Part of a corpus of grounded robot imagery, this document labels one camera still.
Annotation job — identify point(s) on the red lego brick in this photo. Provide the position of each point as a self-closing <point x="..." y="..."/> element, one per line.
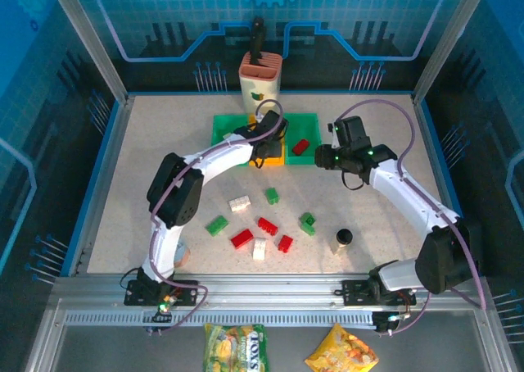
<point x="301" y="146"/>
<point x="241" y="238"/>
<point x="285" y="243"/>
<point x="268" y="225"/>

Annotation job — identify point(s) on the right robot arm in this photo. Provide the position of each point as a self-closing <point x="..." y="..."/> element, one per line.
<point x="409" y="196"/>

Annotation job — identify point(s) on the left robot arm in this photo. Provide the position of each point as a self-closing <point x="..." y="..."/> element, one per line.
<point x="221" y="159"/>

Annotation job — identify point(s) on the yellow storage bin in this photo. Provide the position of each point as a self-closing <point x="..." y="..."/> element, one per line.
<point x="272" y="161"/>

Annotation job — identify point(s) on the cream knife block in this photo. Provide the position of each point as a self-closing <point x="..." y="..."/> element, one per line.
<point x="260" y="87"/>

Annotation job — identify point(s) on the small black-lidded jar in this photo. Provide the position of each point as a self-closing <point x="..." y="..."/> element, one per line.
<point x="344" y="236"/>

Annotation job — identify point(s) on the tin can pink label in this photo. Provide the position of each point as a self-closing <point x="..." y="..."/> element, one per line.
<point x="183" y="255"/>

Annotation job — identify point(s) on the yellow snack bag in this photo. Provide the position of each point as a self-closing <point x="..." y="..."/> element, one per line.
<point x="341" y="353"/>

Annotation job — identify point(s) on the green yellow candy bag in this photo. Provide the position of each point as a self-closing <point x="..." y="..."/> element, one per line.
<point x="235" y="347"/>

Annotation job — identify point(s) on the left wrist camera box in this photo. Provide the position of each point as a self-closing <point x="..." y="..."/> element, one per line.
<point x="270" y="122"/>

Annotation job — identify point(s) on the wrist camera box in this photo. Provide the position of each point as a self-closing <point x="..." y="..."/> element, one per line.
<point x="352" y="130"/>
<point x="270" y="122"/>

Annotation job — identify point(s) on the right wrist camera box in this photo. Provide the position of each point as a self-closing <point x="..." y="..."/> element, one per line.
<point x="352" y="130"/>

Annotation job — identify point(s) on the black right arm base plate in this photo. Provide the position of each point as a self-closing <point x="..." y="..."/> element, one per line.
<point x="354" y="292"/>

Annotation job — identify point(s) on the aluminium frame rail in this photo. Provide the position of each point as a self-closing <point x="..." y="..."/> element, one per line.
<point x="266" y="290"/>

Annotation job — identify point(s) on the aluminium frame post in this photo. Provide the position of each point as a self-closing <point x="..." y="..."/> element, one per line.
<point x="450" y="40"/>
<point x="91" y="40"/>

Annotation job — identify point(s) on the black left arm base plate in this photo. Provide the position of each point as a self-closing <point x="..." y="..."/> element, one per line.
<point x="135" y="296"/>

